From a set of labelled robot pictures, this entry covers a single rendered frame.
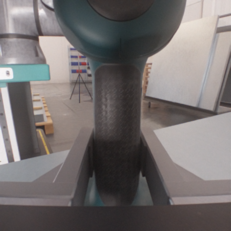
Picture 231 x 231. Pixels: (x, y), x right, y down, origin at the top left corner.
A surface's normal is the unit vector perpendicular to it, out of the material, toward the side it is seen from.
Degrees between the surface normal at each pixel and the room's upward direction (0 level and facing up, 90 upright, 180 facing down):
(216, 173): 0
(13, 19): 90
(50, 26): 135
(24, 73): 90
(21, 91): 90
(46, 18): 114
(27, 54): 70
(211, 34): 78
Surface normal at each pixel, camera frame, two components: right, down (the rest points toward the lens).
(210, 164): 0.00, -0.96
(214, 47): -0.85, -0.07
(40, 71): 0.51, 0.24
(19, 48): 0.50, -0.11
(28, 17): 0.21, 0.62
